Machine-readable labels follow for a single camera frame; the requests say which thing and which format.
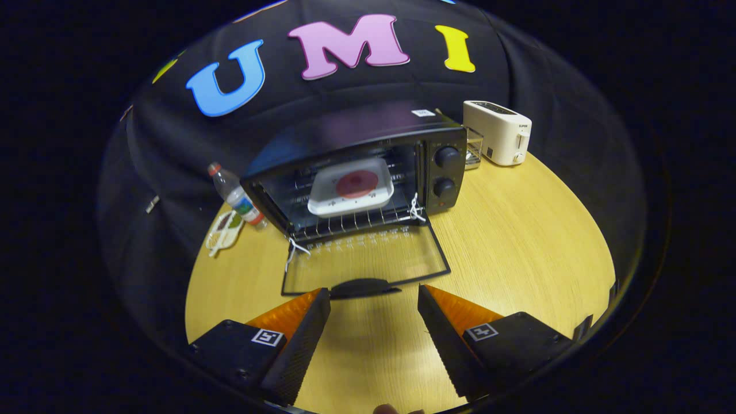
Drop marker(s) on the white divided snack dish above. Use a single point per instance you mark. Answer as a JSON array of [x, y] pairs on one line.
[[223, 233]]

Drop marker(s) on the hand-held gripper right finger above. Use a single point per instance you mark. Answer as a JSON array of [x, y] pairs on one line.
[[443, 339]]

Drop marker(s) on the round pink ham slice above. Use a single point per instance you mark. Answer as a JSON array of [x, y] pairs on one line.
[[356, 184]]

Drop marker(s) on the white pop-up toaster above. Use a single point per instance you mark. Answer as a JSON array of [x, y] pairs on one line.
[[497, 135]]

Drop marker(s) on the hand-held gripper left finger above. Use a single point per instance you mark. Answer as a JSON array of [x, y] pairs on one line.
[[302, 345]]

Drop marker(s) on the black toaster oven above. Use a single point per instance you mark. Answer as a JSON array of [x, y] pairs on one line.
[[448, 172]]

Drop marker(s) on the wooden spoon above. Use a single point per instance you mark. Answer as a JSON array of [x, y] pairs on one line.
[[444, 115]]

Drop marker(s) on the clear plastic water bottle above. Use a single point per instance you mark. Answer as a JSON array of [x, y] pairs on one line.
[[236, 195]]

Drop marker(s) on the silver cloth clip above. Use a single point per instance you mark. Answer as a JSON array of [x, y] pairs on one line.
[[152, 204]]

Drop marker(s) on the white square plate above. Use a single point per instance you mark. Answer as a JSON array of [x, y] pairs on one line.
[[328, 198]]

